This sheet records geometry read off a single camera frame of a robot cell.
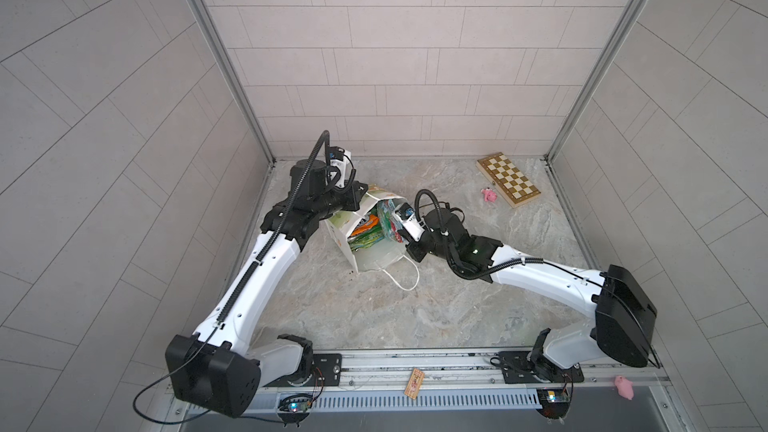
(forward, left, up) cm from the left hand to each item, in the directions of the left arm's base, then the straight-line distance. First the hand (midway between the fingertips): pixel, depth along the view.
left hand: (373, 183), depth 72 cm
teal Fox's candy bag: (-4, -4, -13) cm, 14 cm away
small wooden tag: (-39, -10, -26) cm, 48 cm away
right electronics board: (-42, -42, -28) cm, 66 cm away
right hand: (-7, -6, -12) cm, 15 cm away
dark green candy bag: (-4, +3, -21) cm, 22 cm away
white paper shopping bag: (-11, +2, -21) cm, 23 cm away
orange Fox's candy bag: (0, +3, -18) cm, 19 cm away
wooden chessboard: (+19, -48, -27) cm, 58 cm away
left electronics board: (-43, +16, -24) cm, 52 cm away
